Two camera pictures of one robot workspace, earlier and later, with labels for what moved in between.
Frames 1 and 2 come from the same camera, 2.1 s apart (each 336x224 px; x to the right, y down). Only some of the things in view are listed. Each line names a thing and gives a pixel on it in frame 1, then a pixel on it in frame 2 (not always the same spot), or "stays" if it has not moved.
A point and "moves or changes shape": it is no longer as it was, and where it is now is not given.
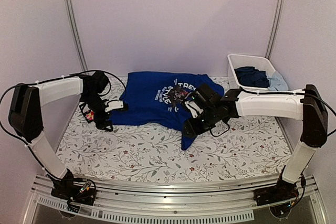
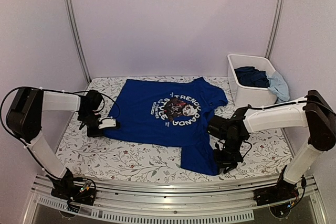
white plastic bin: x=261 y=63 stays
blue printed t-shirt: x=145 y=95 moves or changes shape
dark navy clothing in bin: x=249 y=76 stays
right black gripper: x=187 y=97 → x=226 y=162
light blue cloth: x=277 y=83 stays
